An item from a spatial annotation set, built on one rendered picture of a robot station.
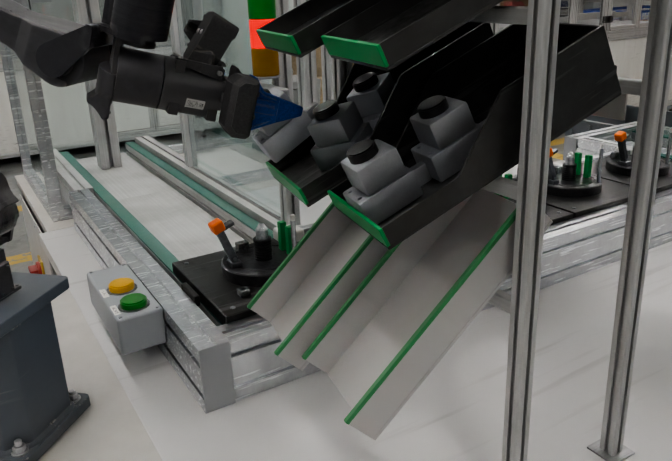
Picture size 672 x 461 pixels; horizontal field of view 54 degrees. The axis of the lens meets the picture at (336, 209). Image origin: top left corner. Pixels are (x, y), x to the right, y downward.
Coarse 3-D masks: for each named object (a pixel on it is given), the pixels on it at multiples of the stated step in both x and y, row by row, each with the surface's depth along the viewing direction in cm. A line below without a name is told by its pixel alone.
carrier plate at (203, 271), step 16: (272, 240) 122; (208, 256) 116; (176, 272) 112; (192, 272) 110; (208, 272) 109; (192, 288) 106; (208, 288) 103; (224, 288) 103; (256, 288) 103; (208, 304) 100; (224, 304) 98; (240, 304) 98; (224, 320) 95
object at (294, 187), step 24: (480, 24) 75; (432, 48) 86; (456, 48) 73; (360, 72) 83; (384, 72) 84; (408, 72) 72; (432, 72) 73; (408, 96) 72; (384, 120) 72; (312, 144) 84; (288, 168) 83; (312, 168) 80; (336, 168) 72; (312, 192) 72
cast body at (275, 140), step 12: (312, 108) 77; (288, 120) 75; (300, 120) 75; (264, 132) 74; (276, 132) 74; (288, 132) 75; (300, 132) 76; (264, 144) 74; (276, 144) 75; (288, 144) 75; (276, 156) 75
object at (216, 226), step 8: (208, 224) 103; (216, 224) 102; (224, 224) 104; (232, 224) 104; (216, 232) 102; (224, 232) 103; (224, 240) 104; (224, 248) 105; (232, 248) 105; (232, 256) 105
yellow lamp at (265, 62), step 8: (264, 48) 119; (256, 56) 119; (264, 56) 118; (272, 56) 119; (256, 64) 119; (264, 64) 119; (272, 64) 119; (256, 72) 120; (264, 72) 119; (272, 72) 119
